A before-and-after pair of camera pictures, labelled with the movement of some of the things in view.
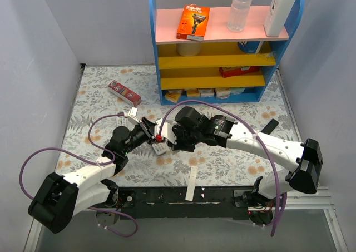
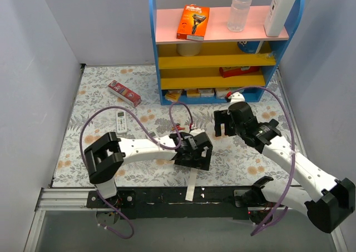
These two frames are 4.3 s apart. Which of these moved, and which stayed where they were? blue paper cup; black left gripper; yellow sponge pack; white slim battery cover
Moved: black left gripper
Stayed: yellow sponge pack; white slim battery cover; blue paper cup
